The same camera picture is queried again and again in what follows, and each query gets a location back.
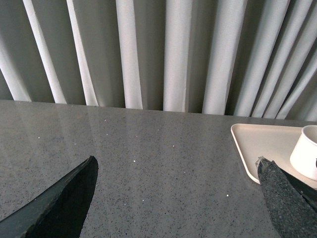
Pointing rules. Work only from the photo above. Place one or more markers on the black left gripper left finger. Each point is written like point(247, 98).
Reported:
point(58, 212)

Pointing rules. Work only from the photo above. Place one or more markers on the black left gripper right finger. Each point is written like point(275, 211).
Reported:
point(291, 203)

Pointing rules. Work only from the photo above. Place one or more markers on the cream rectangular tray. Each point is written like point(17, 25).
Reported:
point(274, 142)

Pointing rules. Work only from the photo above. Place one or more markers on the white pleated curtain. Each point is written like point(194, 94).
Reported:
point(250, 58)

